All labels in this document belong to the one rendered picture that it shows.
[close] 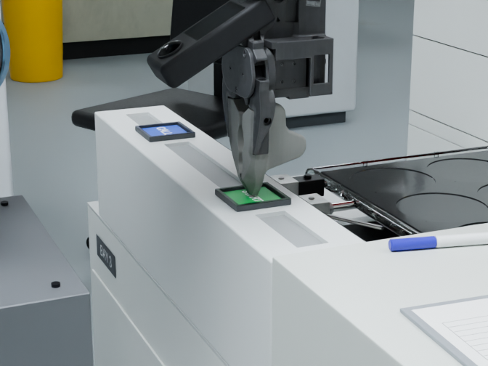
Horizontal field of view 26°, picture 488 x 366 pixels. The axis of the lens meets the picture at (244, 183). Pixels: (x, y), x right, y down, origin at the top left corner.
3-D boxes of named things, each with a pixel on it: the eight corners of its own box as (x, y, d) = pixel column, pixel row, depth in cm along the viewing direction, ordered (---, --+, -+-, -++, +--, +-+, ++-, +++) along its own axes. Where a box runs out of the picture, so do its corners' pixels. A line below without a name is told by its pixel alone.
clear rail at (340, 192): (313, 176, 132) (313, 165, 131) (492, 287, 98) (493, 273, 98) (303, 177, 131) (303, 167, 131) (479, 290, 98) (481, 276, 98)
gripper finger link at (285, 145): (311, 197, 99) (313, 102, 97) (253, 205, 97) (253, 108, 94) (297, 188, 102) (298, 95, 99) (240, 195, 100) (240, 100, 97)
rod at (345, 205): (354, 208, 121) (355, 196, 120) (360, 211, 119) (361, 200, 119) (318, 213, 119) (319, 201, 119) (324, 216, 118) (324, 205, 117)
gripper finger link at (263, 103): (275, 157, 95) (276, 61, 92) (259, 159, 95) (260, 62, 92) (254, 144, 99) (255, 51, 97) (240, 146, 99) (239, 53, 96)
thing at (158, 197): (165, 206, 142) (163, 104, 138) (367, 393, 93) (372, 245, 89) (98, 215, 138) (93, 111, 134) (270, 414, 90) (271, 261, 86)
